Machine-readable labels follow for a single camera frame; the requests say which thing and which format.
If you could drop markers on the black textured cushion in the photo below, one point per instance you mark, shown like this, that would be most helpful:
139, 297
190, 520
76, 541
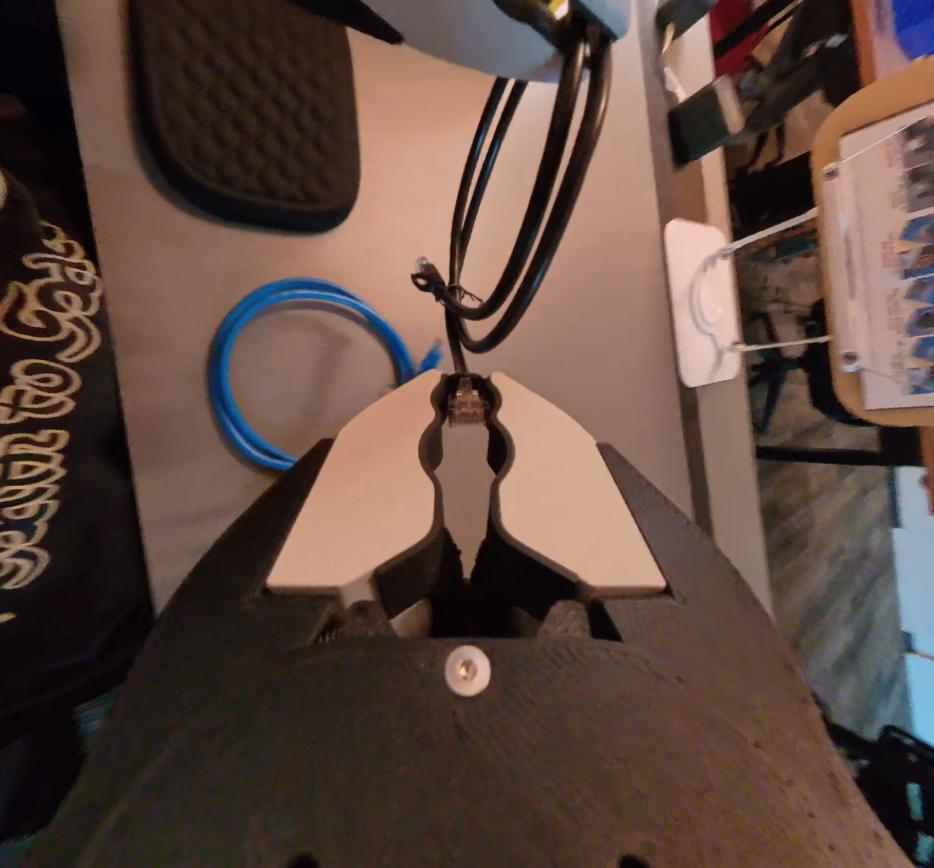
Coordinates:
248, 95

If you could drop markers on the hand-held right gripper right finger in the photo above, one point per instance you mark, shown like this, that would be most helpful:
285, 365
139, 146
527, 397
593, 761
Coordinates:
576, 503

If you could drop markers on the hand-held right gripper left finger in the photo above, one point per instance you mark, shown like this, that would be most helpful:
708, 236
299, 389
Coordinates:
350, 503

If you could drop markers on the instruction poster board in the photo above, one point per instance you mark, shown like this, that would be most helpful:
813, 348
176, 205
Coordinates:
883, 262

